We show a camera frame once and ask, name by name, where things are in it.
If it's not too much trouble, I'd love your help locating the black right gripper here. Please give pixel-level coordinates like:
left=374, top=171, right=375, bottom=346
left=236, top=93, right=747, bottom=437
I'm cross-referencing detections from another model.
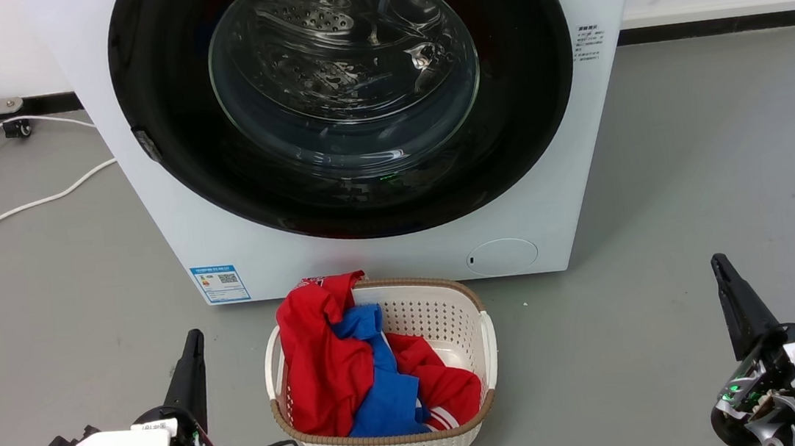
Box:
left=692, top=245, right=795, bottom=446

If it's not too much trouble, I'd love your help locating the black round glass washer door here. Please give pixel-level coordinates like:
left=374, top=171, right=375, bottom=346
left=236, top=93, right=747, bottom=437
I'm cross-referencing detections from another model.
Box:
left=101, top=0, right=591, bottom=265

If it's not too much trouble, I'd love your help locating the white front-load washing machine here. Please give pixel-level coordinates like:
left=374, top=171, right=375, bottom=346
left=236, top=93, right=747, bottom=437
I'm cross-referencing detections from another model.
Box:
left=24, top=0, right=674, bottom=325

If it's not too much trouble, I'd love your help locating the blue energy label sticker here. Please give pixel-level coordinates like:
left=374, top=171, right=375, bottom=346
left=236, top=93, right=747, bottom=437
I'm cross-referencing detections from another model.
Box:
left=190, top=262, right=252, bottom=306

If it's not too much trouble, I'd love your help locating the red garment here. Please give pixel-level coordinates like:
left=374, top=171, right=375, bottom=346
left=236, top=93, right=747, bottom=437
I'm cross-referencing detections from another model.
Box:
left=271, top=260, right=486, bottom=446

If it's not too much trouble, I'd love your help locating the blue garment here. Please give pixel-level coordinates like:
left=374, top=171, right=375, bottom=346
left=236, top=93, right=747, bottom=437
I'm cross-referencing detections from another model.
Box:
left=328, top=299, right=434, bottom=442

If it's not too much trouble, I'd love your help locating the round white filter cover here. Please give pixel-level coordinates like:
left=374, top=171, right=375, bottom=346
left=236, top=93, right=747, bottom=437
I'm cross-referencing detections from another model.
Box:
left=464, top=235, right=542, bottom=280

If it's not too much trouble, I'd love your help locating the white plastic laundry basket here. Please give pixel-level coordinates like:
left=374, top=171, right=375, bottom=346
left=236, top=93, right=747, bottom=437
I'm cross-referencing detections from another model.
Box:
left=256, top=267, right=508, bottom=446

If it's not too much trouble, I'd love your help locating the small black plug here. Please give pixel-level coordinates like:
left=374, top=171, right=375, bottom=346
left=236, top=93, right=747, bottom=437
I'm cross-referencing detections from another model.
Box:
left=2, top=118, right=35, bottom=141

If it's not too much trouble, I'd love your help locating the white power cable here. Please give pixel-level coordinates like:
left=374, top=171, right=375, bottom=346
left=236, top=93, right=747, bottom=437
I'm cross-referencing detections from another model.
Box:
left=0, top=106, right=125, bottom=254

